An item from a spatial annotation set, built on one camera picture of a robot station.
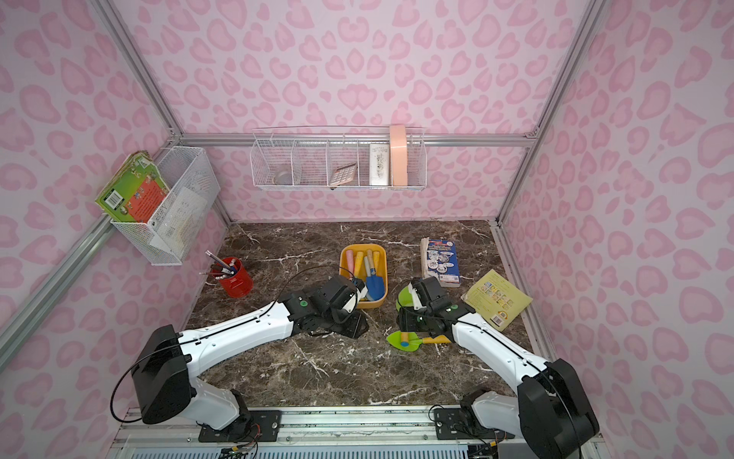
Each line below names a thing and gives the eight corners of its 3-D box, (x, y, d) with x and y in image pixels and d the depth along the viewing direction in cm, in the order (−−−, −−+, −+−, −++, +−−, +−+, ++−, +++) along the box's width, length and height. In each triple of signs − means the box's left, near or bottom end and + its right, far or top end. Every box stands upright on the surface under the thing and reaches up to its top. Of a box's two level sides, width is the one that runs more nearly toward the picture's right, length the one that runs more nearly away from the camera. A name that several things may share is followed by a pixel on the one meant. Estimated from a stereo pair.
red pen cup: (223, 298, 100) (207, 279, 91) (231, 276, 106) (217, 256, 97) (249, 298, 100) (236, 279, 91) (256, 276, 106) (244, 256, 97)
